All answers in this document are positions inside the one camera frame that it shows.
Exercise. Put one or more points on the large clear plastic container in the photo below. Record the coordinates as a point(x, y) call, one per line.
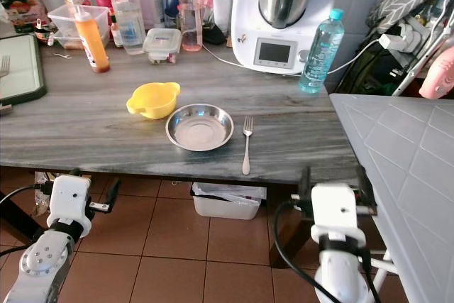
point(64, 23)

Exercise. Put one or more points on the white food processor appliance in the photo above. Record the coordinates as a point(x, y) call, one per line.
point(284, 19)

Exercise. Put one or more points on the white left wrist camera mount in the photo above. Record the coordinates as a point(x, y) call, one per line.
point(69, 199)

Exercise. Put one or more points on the grey quilted panel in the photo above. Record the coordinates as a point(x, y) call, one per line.
point(401, 161)

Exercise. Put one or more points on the black bag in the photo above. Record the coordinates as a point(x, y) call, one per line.
point(369, 72)

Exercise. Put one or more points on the clear blue-capped water bottle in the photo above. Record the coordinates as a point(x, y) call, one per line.
point(321, 51)

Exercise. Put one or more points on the white plastic bin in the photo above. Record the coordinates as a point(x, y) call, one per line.
point(227, 201)

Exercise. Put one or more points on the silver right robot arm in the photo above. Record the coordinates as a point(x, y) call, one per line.
point(340, 278)

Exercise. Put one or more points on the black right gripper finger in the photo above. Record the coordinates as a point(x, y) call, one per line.
point(366, 188)
point(305, 179)

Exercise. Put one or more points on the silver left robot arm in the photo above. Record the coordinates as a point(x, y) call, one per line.
point(44, 264)

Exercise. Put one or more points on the round steel plate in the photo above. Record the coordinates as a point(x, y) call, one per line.
point(199, 127)

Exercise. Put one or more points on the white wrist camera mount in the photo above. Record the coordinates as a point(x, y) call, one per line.
point(69, 199)
point(333, 211)

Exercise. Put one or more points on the small clear lidded container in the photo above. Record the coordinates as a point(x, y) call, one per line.
point(162, 43)

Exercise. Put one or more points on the green framed tray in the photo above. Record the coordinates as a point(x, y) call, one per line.
point(23, 69)

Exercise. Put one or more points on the orange sauce squeeze bottle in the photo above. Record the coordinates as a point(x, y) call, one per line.
point(93, 40)

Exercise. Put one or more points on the yellow plastic bowl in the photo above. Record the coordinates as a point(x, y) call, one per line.
point(153, 98)

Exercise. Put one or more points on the dark wooden table leg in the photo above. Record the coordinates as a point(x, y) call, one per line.
point(15, 216)
point(287, 228)

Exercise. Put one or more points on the steel fork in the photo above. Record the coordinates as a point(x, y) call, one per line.
point(4, 67)
point(247, 145)

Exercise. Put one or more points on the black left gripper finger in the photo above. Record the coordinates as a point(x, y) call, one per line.
point(44, 191)
point(114, 191)

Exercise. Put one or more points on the pink plastic object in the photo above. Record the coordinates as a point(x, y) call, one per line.
point(438, 72)

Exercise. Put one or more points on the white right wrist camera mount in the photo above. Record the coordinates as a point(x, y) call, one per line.
point(333, 211)

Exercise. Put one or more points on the white power adapter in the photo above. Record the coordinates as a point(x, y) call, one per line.
point(402, 37)

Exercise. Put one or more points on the clear orange-capped bottle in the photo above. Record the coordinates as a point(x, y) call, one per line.
point(128, 13)

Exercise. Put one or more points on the pink drinking bottle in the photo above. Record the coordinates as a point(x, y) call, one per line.
point(190, 10)

